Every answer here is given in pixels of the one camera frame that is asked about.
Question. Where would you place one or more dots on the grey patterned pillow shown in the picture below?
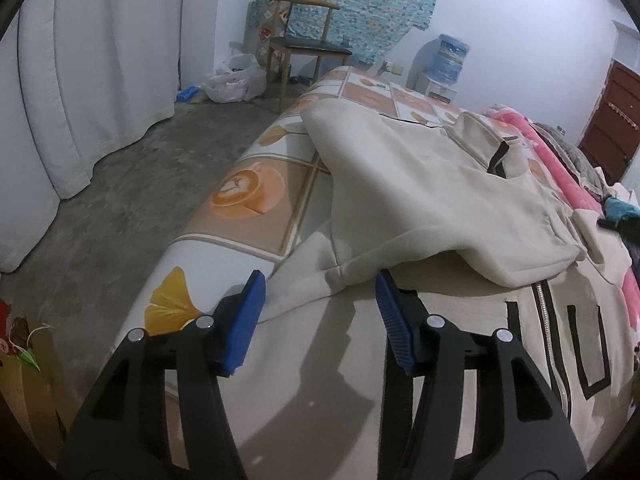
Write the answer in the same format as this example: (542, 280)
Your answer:
(570, 150)

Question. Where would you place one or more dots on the white water dispenser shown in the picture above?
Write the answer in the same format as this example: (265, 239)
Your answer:
(440, 91)

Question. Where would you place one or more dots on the pink floral blanket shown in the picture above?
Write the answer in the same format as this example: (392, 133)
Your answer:
(565, 175)

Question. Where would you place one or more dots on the wall socket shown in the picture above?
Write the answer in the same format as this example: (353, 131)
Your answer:
(393, 67)

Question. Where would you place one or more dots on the small blue box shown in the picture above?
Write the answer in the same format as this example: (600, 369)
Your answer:
(187, 94)

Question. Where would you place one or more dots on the white plastic bag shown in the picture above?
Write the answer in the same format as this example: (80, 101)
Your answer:
(235, 80)

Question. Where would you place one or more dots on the blue water bottle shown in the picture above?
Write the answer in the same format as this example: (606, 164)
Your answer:
(450, 57)

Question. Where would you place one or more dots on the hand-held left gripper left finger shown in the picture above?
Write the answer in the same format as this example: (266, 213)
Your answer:
(247, 310)

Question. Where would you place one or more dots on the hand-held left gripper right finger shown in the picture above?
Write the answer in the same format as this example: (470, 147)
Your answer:
(395, 321)

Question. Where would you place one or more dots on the brown wooden door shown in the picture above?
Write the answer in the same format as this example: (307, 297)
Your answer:
(612, 120)

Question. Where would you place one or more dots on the brown cardboard box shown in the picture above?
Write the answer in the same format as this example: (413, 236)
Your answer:
(30, 390)

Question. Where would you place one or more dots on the printed tile-pattern bed sheet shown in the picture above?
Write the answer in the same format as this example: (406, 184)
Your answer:
(280, 185)

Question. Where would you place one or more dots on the orange printed cloth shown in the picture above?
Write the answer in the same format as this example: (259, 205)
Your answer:
(265, 25)

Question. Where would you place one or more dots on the white curtain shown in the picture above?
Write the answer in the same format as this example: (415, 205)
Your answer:
(100, 75)

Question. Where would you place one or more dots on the beige zip jacket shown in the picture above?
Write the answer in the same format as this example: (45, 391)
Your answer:
(425, 185)

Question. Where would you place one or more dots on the teal patterned wall cloth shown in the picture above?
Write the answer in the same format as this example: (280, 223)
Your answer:
(370, 5)

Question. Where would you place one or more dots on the wooden chair with black seat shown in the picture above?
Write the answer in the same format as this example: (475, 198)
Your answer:
(307, 47)

